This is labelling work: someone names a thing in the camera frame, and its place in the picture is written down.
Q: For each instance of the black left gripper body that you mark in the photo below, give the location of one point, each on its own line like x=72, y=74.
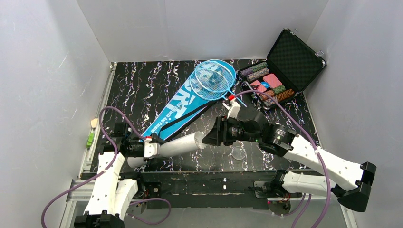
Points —
x=118, y=131

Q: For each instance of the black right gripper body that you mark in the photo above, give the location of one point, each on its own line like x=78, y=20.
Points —
x=221, y=131

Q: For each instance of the silver shuttlecock tube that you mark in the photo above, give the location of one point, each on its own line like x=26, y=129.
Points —
x=185, y=144

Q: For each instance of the clear plastic tube lid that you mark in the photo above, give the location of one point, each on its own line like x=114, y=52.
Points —
x=238, y=153

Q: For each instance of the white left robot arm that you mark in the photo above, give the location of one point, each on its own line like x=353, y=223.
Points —
x=110, y=197

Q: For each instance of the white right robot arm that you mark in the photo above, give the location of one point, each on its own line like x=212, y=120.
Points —
x=348, y=182

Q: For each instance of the beige wooden block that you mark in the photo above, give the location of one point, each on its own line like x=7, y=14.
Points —
x=94, y=123

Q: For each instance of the blue racket cover bag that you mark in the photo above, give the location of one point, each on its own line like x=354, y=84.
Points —
x=210, y=81

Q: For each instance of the blue racket white grip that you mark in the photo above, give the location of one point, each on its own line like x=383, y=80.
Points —
x=217, y=85

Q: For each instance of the pink playing card deck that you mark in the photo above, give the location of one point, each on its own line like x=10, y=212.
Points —
x=272, y=80

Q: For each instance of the black poker chip case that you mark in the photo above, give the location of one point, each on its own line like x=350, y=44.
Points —
x=291, y=60

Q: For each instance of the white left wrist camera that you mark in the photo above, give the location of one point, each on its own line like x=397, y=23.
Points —
x=151, y=146

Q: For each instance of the green clip on rail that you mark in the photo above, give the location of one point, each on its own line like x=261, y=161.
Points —
x=90, y=140

